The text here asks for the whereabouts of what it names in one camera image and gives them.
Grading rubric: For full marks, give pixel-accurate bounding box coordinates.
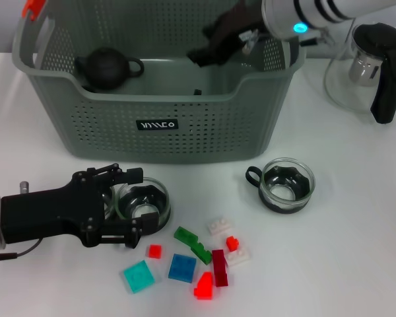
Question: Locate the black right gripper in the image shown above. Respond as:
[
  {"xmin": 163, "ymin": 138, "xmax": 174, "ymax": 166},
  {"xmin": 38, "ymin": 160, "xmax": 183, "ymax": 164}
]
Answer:
[{"xmin": 187, "ymin": 0, "xmax": 268, "ymax": 67}]

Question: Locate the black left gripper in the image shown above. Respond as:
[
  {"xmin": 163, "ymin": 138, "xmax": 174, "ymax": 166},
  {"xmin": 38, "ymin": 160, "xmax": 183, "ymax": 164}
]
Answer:
[{"xmin": 1, "ymin": 162, "xmax": 160, "ymax": 249}]

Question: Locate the small red square block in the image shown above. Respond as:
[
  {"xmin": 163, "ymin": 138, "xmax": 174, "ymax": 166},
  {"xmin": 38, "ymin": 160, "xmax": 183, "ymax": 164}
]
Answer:
[{"xmin": 147, "ymin": 244, "xmax": 163, "ymax": 260}]

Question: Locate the green long building block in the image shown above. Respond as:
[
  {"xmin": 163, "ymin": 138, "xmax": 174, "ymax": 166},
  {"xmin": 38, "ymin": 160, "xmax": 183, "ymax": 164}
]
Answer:
[{"xmin": 173, "ymin": 226, "xmax": 213, "ymax": 265}]

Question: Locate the teal flat square block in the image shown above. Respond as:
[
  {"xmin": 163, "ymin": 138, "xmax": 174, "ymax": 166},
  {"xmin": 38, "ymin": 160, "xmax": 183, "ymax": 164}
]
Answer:
[{"xmin": 122, "ymin": 260, "xmax": 156, "ymax": 294}]

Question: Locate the blue flat square block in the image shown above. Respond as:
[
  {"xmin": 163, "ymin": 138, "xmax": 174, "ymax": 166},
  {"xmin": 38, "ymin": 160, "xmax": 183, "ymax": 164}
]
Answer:
[{"xmin": 167, "ymin": 253, "xmax": 197, "ymax": 283}]

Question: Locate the white flat building block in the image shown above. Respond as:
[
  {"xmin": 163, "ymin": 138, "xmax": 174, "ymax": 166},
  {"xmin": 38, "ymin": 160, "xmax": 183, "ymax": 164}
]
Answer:
[
  {"xmin": 207, "ymin": 217, "xmax": 235, "ymax": 236},
  {"xmin": 224, "ymin": 248, "xmax": 252, "ymax": 267}
]

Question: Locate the grey-green perforated storage basket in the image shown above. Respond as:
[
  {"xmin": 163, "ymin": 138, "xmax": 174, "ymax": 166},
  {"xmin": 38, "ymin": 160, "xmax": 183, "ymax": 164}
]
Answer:
[{"xmin": 12, "ymin": 0, "xmax": 307, "ymax": 165}]

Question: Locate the small orange-red building block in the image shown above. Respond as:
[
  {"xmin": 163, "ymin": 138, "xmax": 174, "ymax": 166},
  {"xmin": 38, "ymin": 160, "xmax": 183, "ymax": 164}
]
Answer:
[{"xmin": 226, "ymin": 235, "xmax": 241, "ymax": 252}]

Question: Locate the bright red slope block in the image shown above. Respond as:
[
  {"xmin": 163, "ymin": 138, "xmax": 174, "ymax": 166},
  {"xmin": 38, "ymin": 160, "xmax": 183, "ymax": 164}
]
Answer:
[{"xmin": 193, "ymin": 271, "xmax": 215, "ymax": 300}]

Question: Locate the dark red building brick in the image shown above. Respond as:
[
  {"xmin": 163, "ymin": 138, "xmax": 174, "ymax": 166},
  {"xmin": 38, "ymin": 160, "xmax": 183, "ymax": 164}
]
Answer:
[{"xmin": 211, "ymin": 249, "xmax": 230, "ymax": 287}]

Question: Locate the black clay teapot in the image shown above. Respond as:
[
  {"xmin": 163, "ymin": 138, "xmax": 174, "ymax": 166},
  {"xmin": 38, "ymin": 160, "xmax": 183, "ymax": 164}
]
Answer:
[{"xmin": 74, "ymin": 47, "xmax": 145, "ymax": 92}]

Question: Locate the right arm cable with connector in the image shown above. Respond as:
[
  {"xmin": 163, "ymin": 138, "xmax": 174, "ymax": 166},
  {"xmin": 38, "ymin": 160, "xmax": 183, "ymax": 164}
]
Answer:
[{"xmin": 239, "ymin": 29, "xmax": 261, "ymax": 55}]

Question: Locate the arm cable with connector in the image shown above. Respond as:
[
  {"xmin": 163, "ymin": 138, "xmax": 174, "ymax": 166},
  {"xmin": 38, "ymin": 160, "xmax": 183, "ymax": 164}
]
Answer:
[
  {"xmin": 239, "ymin": 29, "xmax": 261, "ymax": 55},
  {"xmin": 0, "ymin": 239, "xmax": 44, "ymax": 264}
]

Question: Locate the left arm cable with connector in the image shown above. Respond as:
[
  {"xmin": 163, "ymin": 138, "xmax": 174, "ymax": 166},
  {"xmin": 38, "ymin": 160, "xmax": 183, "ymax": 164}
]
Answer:
[{"xmin": 0, "ymin": 239, "xmax": 44, "ymax": 264}]

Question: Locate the glass pitcher with black handle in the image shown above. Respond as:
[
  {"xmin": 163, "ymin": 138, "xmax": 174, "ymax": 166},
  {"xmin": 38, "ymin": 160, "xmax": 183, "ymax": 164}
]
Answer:
[{"xmin": 323, "ymin": 22, "xmax": 396, "ymax": 125}]

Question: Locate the orange basket handle clip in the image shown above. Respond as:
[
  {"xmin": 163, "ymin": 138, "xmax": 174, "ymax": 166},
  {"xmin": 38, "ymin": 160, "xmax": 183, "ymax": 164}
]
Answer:
[{"xmin": 22, "ymin": 0, "xmax": 46, "ymax": 20}]

